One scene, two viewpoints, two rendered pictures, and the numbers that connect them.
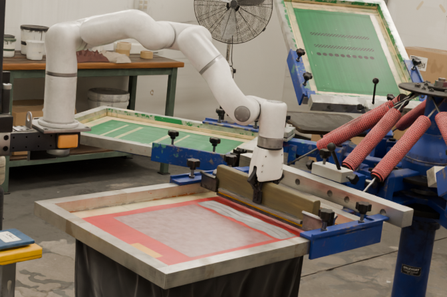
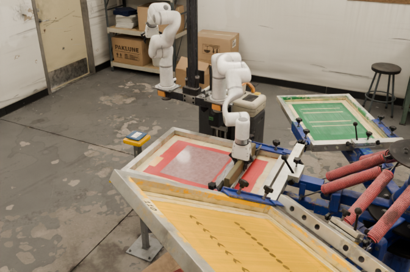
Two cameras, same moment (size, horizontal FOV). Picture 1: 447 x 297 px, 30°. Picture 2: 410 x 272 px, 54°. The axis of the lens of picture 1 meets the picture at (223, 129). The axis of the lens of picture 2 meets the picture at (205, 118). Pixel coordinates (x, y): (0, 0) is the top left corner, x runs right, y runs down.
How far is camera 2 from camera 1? 2.44 m
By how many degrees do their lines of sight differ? 66
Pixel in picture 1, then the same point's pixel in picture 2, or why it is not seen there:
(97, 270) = not seen: hidden behind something
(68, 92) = (216, 85)
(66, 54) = (214, 68)
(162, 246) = (165, 163)
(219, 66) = (230, 93)
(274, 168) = (240, 154)
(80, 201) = (186, 133)
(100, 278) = not seen: hidden behind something
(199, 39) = (228, 76)
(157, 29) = (219, 66)
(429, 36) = not seen: outside the picture
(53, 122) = (212, 97)
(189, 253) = (164, 171)
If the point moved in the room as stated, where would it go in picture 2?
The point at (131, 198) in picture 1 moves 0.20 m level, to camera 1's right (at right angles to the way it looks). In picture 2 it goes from (211, 141) to (223, 157)
